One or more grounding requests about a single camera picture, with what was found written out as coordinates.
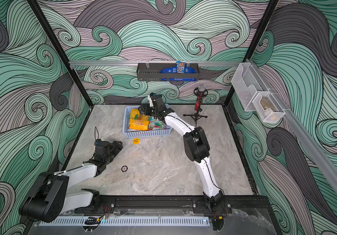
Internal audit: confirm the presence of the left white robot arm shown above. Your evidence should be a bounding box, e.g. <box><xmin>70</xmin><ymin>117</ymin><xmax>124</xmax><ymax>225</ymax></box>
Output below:
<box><xmin>18</xmin><ymin>139</ymin><xmax>123</xmax><ymax>222</ymax></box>

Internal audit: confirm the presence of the clear plastic wall bin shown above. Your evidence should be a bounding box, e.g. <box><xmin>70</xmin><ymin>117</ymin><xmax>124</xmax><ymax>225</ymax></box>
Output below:
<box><xmin>232</xmin><ymin>63</ymin><xmax>268</xmax><ymax>112</ymax></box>

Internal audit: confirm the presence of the blue package in shelf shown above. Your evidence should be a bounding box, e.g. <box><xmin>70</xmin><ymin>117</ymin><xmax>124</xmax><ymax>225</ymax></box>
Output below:
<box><xmin>160</xmin><ymin>67</ymin><xmax>196</xmax><ymax>81</ymax></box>

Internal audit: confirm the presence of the black corner frame post left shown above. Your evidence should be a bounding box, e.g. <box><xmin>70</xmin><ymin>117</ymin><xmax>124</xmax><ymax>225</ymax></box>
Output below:
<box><xmin>27</xmin><ymin>0</ymin><xmax>94</xmax><ymax>108</ymax></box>

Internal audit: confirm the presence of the teal Fox's candy bag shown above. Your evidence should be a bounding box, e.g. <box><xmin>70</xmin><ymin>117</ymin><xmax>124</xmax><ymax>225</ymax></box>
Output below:
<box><xmin>148</xmin><ymin>116</ymin><xmax>166</xmax><ymax>131</ymax></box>

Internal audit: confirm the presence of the aluminium rail right wall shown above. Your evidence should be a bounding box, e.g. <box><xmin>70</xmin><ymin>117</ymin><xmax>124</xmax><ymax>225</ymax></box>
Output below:
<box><xmin>246</xmin><ymin>58</ymin><xmax>337</xmax><ymax>219</ymax></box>

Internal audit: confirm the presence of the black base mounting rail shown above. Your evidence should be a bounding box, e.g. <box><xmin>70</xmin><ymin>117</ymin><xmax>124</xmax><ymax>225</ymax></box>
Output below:
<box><xmin>68</xmin><ymin>195</ymin><xmax>275</xmax><ymax>216</ymax></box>

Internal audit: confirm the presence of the yellow candy bag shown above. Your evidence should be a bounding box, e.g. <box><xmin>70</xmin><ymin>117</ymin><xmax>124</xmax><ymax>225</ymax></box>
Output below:
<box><xmin>129</xmin><ymin>109</ymin><xmax>150</xmax><ymax>131</ymax></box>

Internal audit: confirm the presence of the yellow round sticker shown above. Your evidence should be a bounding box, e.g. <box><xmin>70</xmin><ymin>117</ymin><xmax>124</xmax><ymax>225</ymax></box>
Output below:
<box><xmin>133</xmin><ymin>138</ymin><xmax>140</xmax><ymax>145</ymax></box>

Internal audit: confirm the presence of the black wall shelf tray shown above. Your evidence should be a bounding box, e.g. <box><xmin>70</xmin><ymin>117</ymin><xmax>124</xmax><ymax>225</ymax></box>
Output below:
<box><xmin>137</xmin><ymin>63</ymin><xmax>200</xmax><ymax>81</ymax></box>

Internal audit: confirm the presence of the aluminium rail back wall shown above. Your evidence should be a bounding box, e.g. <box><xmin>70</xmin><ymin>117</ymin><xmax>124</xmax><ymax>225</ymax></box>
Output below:
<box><xmin>69</xmin><ymin>60</ymin><xmax>241</xmax><ymax>67</ymax></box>

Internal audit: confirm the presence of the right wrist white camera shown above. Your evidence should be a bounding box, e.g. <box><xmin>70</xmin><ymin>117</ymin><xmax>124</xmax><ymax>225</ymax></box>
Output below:
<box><xmin>147</xmin><ymin>93</ymin><xmax>157</xmax><ymax>107</ymax></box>

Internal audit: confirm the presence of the black corner frame post right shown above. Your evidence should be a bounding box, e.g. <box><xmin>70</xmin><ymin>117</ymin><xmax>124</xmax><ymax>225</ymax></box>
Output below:
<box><xmin>215</xmin><ymin>1</ymin><xmax>280</xmax><ymax>104</ymax></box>

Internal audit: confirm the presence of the small snack packet in shelf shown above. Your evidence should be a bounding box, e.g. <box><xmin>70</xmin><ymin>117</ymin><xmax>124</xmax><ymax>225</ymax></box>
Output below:
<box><xmin>176</xmin><ymin>61</ymin><xmax>185</xmax><ymax>73</ymax></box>

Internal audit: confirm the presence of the white slotted cable duct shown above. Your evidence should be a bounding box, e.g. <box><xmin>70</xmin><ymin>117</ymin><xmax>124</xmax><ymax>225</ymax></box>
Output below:
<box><xmin>39</xmin><ymin>216</ymin><xmax>210</xmax><ymax>227</ymax></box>

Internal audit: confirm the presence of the light blue perforated plastic basket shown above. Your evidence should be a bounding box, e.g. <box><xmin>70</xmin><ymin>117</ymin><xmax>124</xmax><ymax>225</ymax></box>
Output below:
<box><xmin>122</xmin><ymin>105</ymin><xmax>172</xmax><ymax>139</ymax></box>

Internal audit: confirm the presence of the red microphone on tripod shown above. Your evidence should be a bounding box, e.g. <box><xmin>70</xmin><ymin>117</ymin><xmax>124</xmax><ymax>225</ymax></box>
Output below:
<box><xmin>183</xmin><ymin>85</ymin><xmax>208</xmax><ymax>126</ymax></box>

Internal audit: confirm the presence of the small clear bin with contents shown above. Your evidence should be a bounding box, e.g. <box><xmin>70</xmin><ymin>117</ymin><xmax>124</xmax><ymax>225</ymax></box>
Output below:
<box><xmin>252</xmin><ymin>92</ymin><xmax>285</xmax><ymax>124</ymax></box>

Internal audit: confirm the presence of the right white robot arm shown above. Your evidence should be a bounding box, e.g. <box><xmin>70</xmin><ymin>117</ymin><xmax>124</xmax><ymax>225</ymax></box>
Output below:
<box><xmin>139</xmin><ymin>93</ymin><xmax>225</xmax><ymax>213</ymax></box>

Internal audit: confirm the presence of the black corner frame post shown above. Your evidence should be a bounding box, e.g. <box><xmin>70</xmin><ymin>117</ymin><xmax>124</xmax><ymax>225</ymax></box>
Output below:
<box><xmin>27</xmin><ymin>0</ymin><xmax>94</xmax><ymax>108</ymax></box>
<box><xmin>215</xmin><ymin>1</ymin><xmax>280</xmax><ymax>104</ymax></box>

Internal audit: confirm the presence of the aluminium rail wall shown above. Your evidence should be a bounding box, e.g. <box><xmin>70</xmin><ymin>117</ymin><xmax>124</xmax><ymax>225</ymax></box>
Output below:
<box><xmin>69</xmin><ymin>60</ymin><xmax>241</xmax><ymax>67</ymax></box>
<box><xmin>246</xmin><ymin>58</ymin><xmax>337</xmax><ymax>219</ymax></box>

